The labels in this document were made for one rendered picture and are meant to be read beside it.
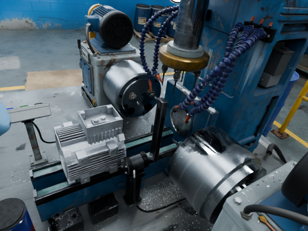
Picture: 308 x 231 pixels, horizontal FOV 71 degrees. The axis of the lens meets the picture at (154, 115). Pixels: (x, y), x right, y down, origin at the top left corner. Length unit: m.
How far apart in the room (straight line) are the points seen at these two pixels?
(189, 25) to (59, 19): 5.59
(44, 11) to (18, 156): 5.23
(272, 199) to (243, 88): 0.43
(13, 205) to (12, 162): 0.70
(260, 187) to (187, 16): 0.52
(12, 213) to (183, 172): 0.43
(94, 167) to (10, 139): 0.62
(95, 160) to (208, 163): 0.36
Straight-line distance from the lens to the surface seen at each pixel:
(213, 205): 0.64
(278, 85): 1.08
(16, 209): 0.45
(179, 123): 0.98
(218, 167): 0.63
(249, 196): 0.58
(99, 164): 0.75
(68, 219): 0.83
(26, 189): 1.02
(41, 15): 6.19
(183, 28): 0.74
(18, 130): 1.31
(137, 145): 0.96
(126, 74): 1.01
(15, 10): 6.18
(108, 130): 0.72
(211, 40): 0.97
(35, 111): 0.94
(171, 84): 0.99
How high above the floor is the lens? 1.57
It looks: 35 degrees down
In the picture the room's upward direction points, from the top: 8 degrees clockwise
